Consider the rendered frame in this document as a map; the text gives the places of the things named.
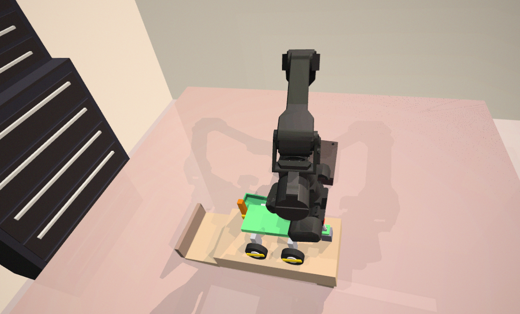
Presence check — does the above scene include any tan wooden ramp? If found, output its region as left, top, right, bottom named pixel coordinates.
left=174, top=203, right=342, bottom=288

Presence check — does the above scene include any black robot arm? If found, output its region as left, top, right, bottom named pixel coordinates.
left=266, top=49, right=321, bottom=221

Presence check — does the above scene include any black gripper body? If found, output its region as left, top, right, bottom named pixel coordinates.
left=288, top=163, right=331, bottom=242

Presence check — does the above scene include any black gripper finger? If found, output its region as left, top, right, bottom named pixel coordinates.
left=320, top=188, right=329, bottom=209
left=320, top=209, right=326, bottom=226

